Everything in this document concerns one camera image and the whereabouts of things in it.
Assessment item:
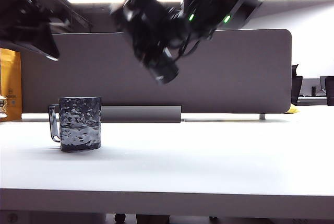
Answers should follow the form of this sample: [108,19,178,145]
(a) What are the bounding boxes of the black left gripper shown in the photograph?
[0,0,61,62]

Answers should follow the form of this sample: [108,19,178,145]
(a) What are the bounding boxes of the textured dark glass mug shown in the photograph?
[47,96,103,153]

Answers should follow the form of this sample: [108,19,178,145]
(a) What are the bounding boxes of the black office chair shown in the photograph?
[291,64,303,106]

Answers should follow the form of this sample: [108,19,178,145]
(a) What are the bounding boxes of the large grey desk partition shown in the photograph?
[20,28,292,114]

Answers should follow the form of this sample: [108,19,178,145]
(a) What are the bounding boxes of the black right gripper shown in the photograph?
[110,0,193,64]

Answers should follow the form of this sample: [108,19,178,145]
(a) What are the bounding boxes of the yellow paper bag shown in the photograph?
[0,48,22,122]

